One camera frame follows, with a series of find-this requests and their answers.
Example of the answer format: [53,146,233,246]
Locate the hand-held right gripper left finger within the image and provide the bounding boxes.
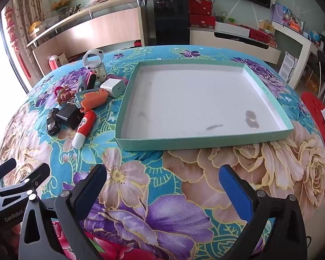
[18,164,107,260]

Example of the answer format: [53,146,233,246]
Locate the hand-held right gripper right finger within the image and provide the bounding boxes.
[219,165,308,260]

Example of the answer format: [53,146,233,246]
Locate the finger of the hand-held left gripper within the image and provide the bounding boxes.
[0,163,51,204]
[0,158,17,189]

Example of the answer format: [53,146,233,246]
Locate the red and white glue stick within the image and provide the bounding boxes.
[72,110,97,149]

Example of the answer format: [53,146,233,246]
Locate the black toy car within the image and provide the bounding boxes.
[46,108,61,136]

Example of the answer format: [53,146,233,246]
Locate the black charger plug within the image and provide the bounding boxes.
[55,105,83,130]

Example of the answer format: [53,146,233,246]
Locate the orange and blue toy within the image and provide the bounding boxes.
[74,88,109,113]

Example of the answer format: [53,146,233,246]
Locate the puppy toy figure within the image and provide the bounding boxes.
[54,85,76,105]

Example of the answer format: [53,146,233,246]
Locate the shallow teal cardboard box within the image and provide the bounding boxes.
[114,61,294,151]

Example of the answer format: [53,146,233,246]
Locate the white charger plug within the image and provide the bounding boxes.
[100,78,124,98]

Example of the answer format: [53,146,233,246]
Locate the pink smartwatch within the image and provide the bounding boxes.
[86,70,98,90]

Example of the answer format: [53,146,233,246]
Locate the white ring-shaped gadget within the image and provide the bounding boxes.
[83,49,106,72]

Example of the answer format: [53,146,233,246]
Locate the floral blanket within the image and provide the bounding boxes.
[0,45,325,260]

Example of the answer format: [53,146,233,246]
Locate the purple tube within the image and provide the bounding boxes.
[106,74,128,83]

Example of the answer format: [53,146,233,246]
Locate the red plastic stool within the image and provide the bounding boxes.
[301,92,325,160]

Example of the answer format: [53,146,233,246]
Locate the red packet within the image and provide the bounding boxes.
[48,55,59,71]

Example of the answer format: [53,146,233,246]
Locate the brown cardboard carton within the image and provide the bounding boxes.
[55,52,68,67]

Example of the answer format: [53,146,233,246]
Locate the white printed sheet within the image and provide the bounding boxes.
[279,51,298,84]

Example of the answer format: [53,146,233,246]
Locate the red hanging ornament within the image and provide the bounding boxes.
[4,7,31,79]

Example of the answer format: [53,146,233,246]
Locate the white television cabinet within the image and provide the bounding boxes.
[189,26,282,64]

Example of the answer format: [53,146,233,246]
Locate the golden ornament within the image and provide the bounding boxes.
[30,22,45,37]

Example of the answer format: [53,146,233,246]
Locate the wooden sideboard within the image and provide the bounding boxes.
[26,0,155,79]

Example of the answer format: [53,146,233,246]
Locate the red flat box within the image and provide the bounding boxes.
[249,28,277,44]

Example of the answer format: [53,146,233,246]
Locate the white desk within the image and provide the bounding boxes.
[271,20,319,87]

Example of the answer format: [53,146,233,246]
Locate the white flat box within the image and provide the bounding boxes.
[214,21,251,38]

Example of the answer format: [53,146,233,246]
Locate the yellow box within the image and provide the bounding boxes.
[260,20,275,33]

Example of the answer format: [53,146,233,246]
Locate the red gift box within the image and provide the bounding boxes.
[189,13,216,29]

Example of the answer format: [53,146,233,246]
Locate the yellow flower bouquet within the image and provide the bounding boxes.
[47,0,78,17]

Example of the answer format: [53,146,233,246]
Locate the black water dispenser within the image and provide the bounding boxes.
[153,0,190,46]

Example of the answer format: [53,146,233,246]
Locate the colourful toy boxes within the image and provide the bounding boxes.
[271,4,306,33]

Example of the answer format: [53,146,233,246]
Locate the red gift bag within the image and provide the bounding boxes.
[189,0,213,15]

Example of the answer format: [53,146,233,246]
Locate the cream plastic bracket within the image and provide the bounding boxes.
[95,63,107,82]

